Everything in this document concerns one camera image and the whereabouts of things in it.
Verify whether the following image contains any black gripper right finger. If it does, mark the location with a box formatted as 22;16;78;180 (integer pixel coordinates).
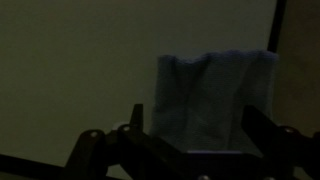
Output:
229;104;320;180

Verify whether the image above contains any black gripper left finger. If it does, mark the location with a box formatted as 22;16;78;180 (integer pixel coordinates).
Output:
61;103;191;180

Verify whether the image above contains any blue cloth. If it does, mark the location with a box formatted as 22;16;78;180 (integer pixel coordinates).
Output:
149;49;279;156

